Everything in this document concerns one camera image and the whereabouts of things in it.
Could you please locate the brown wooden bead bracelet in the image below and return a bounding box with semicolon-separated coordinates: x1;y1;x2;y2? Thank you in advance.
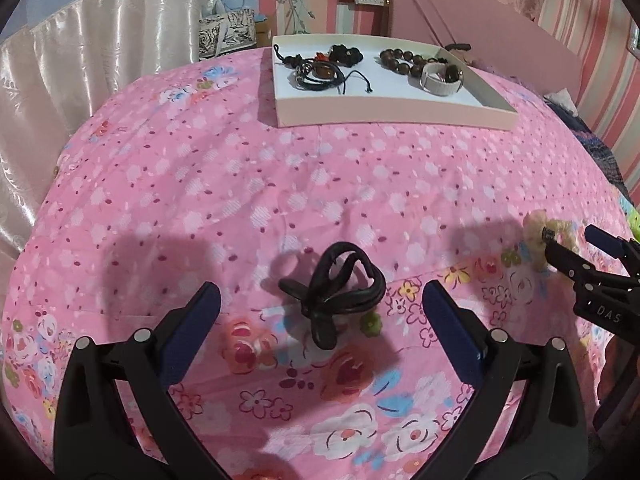
379;48;426;77

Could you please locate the black cord necklace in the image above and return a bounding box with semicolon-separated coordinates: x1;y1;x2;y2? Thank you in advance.
272;45;376;97

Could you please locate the brown cardboard box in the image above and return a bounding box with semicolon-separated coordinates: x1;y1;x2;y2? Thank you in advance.
255;17;276;48

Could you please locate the pink floral bedsheet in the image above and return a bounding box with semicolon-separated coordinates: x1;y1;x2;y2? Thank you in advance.
0;45;640;480

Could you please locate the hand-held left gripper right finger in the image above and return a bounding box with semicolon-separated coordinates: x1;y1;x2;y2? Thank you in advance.
421;280;590;480

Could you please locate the black hair claw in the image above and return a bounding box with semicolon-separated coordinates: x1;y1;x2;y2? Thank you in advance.
277;241;386;351

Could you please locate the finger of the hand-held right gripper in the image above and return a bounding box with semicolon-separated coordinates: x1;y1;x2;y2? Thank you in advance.
584;224;640;266
541;227;601;281

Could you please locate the beige fluffy scrunchie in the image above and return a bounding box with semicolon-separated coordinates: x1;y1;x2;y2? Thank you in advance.
522;209;581;271

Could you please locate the dark patterned cloth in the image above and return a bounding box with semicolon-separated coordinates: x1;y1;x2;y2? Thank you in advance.
542;87;640;201

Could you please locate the green yellow fabric item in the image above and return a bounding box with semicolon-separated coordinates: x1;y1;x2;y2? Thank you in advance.
620;195;640;241

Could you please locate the zebra print bag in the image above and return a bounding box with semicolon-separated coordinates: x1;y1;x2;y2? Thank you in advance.
199;10;258;58

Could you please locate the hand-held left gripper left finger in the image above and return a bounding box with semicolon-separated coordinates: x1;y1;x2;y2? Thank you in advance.
54;281;236;480

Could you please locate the white woven bracelet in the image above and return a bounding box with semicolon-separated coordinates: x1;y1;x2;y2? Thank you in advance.
419;60;466;96

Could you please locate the light blue gift bag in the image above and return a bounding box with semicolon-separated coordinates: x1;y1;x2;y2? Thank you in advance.
202;0;261;16

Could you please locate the pink headboard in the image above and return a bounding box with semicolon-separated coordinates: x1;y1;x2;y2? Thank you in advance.
390;0;583;106

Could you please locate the black flower hair tie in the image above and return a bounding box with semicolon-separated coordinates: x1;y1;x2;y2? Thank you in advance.
327;44;365;66

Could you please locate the white shallow tray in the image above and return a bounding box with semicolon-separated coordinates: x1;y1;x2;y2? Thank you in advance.
271;34;521;132

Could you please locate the cream satin curtain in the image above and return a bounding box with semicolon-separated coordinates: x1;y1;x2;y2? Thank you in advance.
0;0;221;256

